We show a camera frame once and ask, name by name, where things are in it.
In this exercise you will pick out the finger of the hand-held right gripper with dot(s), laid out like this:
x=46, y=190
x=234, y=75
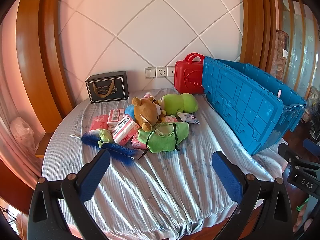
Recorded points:
x=312, y=146
x=290, y=155

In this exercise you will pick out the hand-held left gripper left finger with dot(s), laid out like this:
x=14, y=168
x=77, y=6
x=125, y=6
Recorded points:
x=95, y=175

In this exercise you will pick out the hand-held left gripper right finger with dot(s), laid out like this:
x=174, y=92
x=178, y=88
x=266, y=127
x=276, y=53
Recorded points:
x=225, y=175

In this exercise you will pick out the blue fuzzy feather toy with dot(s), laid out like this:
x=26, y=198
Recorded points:
x=117, y=152

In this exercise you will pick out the white blue wet wipes pack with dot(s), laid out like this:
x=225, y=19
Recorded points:
x=188, y=118

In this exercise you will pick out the green plush hat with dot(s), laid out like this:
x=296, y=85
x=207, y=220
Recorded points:
x=162, y=140

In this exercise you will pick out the blue plastic crate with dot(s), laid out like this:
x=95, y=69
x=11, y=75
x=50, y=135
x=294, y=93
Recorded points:
x=240, y=100

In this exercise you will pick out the brown bear plush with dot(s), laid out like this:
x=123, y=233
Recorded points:
x=146, y=111

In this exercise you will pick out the small green frog toy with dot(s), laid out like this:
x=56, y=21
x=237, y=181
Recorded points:
x=105, y=137

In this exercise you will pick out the white label pink tissue pack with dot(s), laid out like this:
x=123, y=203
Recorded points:
x=115, y=116
x=125, y=130

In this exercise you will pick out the pink teal sanitary pad pack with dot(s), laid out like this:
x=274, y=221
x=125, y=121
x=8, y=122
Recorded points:
x=168, y=118

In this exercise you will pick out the white plastic bag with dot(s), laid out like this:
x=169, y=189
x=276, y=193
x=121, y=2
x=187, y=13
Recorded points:
x=22, y=135

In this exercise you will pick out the green frog plush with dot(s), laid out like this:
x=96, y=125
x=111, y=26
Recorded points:
x=177, y=103

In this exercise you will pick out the black gift box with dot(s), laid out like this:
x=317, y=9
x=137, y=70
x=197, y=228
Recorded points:
x=107, y=87

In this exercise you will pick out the rolled patterned carpet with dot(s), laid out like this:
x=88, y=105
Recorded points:
x=278, y=55

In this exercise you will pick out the red plastic suitcase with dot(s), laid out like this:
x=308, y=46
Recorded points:
x=187, y=77

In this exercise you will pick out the frosted glass partition screen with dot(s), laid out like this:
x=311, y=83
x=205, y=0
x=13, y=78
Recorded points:
x=300, y=42

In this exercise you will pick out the white wall socket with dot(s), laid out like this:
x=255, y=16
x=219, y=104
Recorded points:
x=161, y=72

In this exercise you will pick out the wooden arch frame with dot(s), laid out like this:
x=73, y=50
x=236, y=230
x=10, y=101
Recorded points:
x=257, y=30
x=32, y=55

